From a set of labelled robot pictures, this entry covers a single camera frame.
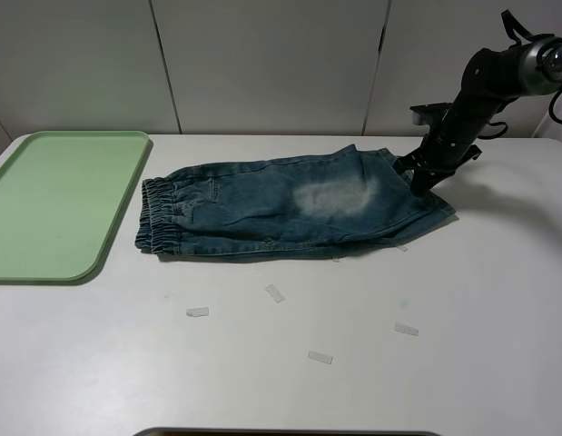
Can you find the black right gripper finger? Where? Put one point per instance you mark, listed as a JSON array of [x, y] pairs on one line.
[[424, 179]]

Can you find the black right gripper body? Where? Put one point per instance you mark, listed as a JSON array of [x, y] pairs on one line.
[[437, 157]]

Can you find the blue children's denim shorts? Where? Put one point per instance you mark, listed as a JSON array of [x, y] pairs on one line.
[[297, 207]]

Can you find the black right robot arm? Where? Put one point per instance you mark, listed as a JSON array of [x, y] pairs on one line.
[[491, 81]]

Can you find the clear tape piece under shorts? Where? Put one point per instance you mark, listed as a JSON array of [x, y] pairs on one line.
[[197, 312]]

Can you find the light green plastic tray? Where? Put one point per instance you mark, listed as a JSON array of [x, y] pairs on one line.
[[61, 195]]

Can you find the clear tape piece right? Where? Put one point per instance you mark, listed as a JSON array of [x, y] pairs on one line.
[[405, 329]]

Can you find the clear tape piece lower centre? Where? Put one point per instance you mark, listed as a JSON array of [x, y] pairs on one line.
[[320, 357]]

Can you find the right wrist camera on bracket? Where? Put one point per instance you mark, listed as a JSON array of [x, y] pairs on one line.
[[429, 114]]

